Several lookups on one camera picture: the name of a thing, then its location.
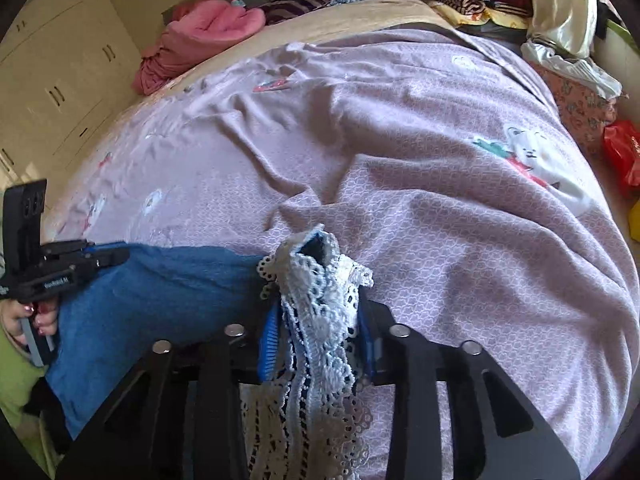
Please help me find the pink floral cloth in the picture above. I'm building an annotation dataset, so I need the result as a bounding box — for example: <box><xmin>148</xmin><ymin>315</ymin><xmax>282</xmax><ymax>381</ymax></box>
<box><xmin>530</xmin><ymin>62</ymin><xmax>618</xmax><ymax>156</ymax></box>

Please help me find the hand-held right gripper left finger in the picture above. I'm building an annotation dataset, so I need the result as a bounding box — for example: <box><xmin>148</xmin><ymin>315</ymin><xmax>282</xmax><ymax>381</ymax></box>
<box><xmin>55</xmin><ymin>305</ymin><xmax>281</xmax><ymax>480</ymax></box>

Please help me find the pink blanket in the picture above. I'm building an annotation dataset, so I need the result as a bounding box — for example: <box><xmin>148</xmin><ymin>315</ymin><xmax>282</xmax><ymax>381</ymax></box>
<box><xmin>132</xmin><ymin>0</ymin><xmax>266</xmax><ymax>96</ymax></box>

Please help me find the blue denim garment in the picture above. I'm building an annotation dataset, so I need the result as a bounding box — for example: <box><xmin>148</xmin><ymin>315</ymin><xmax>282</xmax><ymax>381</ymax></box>
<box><xmin>47</xmin><ymin>227</ymin><xmax>376</xmax><ymax>480</ymax></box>

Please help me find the purple printed bed sheet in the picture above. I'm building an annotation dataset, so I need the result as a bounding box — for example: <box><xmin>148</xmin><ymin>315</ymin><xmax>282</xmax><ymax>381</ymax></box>
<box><xmin>42</xmin><ymin>27</ymin><xmax>640</xmax><ymax>480</ymax></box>

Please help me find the white crumpled cloth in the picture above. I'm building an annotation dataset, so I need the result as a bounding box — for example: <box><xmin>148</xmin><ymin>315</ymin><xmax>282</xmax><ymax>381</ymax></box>
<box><xmin>520</xmin><ymin>40</ymin><xmax>623</xmax><ymax>101</ymax></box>

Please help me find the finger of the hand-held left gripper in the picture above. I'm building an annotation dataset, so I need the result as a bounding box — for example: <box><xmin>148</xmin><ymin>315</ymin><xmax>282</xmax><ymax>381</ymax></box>
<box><xmin>94</xmin><ymin>245</ymin><xmax>131</xmax><ymax>269</ymax></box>

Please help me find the purple striped cloth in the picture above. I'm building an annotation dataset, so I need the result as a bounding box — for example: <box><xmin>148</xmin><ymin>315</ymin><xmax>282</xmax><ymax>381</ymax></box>
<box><xmin>260</xmin><ymin>0</ymin><xmax>336</xmax><ymax>26</ymax></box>

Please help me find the cream curtain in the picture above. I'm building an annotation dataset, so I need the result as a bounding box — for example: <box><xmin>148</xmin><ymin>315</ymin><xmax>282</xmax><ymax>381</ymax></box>
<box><xmin>530</xmin><ymin>0</ymin><xmax>598</xmax><ymax>58</ymax></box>

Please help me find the red plastic bag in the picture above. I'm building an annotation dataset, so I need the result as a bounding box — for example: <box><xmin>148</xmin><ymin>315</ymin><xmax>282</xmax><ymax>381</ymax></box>
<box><xmin>602</xmin><ymin>120</ymin><xmax>640</xmax><ymax>188</ymax></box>

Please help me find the person's left forearm green sleeve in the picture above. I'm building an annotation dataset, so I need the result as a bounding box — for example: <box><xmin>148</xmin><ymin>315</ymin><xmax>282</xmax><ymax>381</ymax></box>
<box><xmin>0</xmin><ymin>330</ymin><xmax>66</xmax><ymax>466</ymax></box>

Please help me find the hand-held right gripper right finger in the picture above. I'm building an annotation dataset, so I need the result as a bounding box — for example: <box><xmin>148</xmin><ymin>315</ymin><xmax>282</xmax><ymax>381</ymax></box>
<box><xmin>360</xmin><ymin>300</ymin><xmax>581</xmax><ymax>480</ymax></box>

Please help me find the beige bed cover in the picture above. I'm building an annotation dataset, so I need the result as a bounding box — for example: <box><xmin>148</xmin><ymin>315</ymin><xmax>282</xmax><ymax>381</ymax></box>
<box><xmin>125</xmin><ymin>0</ymin><xmax>451</xmax><ymax>111</ymax></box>

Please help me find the cream wardrobe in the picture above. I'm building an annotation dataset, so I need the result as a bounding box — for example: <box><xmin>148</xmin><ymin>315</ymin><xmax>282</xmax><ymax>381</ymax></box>
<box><xmin>0</xmin><ymin>0</ymin><xmax>143</xmax><ymax>186</ymax></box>

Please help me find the person's left hand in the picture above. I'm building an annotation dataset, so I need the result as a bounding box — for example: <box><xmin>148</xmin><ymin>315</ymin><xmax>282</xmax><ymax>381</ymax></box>
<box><xmin>0</xmin><ymin>300</ymin><xmax>60</xmax><ymax>348</ymax></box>

